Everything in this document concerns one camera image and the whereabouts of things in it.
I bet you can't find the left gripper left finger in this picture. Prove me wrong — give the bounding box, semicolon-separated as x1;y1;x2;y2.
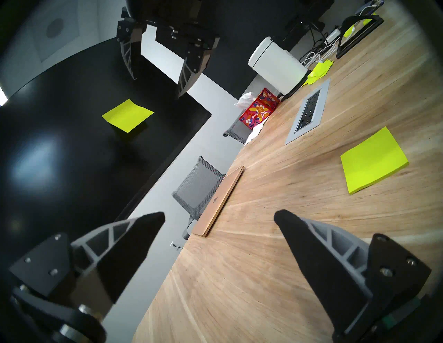
9;212;166;322

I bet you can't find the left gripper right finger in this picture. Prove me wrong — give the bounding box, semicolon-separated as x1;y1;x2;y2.
273;209;432;342

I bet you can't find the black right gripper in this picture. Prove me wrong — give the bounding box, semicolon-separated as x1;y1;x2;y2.
117;0;220;98

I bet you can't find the yellow sticky note pad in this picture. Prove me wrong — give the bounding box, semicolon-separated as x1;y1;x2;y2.
340;126;410;195
101;99;155;133

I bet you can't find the loose yellow sticky notes pile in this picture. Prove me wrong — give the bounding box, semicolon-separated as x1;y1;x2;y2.
302;59;334;86

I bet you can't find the grey mesh office chair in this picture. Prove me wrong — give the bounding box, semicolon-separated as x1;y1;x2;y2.
223;110;254;144
172;156;226;240

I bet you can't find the round ceiling speaker grille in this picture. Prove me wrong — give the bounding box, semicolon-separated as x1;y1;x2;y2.
46;18;65;39

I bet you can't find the colourful tissue box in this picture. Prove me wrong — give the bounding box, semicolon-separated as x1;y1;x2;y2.
234;87;281;130

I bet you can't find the white cylindrical trash can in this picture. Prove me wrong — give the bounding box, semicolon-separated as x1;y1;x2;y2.
248;36;311;101

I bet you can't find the rose gold closed laptop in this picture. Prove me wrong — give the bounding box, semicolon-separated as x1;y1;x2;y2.
191;166;245;238

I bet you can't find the white paper napkin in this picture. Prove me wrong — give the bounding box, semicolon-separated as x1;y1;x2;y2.
244;119;266;146

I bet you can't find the black video sound bar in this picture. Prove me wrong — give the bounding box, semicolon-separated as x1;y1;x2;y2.
284;14;326;40

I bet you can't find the silver table power outlet panel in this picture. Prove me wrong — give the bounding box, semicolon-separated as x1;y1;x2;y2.
284;77;331;146

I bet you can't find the black folding laptop stand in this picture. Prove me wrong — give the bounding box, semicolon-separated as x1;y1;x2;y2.
335;15;385;59

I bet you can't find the large black wall television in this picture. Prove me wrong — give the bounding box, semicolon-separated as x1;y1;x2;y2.
199;0;335;100

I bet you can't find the white charging cable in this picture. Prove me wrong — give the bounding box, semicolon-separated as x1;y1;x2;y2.
300;29;343;68

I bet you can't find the black cable bundle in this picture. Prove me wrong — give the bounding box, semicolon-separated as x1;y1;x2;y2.
298;19;327;63

